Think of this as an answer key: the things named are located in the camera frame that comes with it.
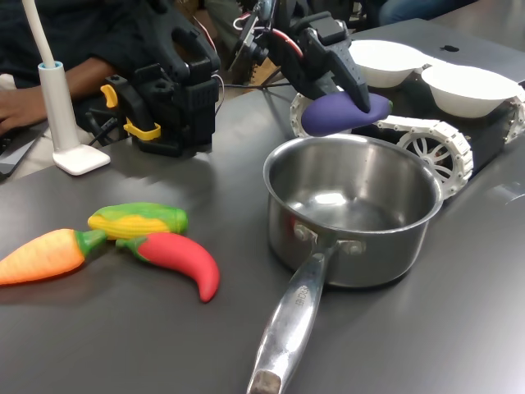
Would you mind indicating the orange toy carrot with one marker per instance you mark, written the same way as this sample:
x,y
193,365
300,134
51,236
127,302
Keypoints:
x,y
41,258

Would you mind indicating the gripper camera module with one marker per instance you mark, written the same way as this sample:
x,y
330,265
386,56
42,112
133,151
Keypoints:
x,y
248,37

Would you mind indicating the tracked vehicle with white tracks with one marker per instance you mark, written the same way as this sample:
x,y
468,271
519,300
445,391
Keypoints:
x,y
410,122

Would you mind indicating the purple toy aubergine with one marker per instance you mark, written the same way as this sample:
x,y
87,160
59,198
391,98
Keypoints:
x,y
328,117

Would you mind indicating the green yellow toy corn cob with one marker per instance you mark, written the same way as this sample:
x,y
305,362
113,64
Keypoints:
x,y
135,217

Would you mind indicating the red toy chilli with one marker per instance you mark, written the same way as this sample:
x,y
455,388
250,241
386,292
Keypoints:
x,y
180,254

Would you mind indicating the person's hand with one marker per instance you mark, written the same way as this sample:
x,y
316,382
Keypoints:
x,y
20,111

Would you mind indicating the dark laptop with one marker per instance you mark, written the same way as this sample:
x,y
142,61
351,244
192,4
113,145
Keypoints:
x,y
16,156

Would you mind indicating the person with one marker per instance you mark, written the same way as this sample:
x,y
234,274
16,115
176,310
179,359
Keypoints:
x,y
430,10
74,28

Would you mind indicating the white post with flat foot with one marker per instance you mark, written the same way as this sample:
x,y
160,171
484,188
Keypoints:
x,y
61,123

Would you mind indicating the black yellow bar clamp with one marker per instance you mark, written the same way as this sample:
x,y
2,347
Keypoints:
x,y
131,102

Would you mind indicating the small black table object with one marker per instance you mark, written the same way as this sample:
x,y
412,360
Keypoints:
x,y
449,48

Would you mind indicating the white bowl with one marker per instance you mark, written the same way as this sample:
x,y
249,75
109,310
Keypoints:
x,y
385,61
471,90

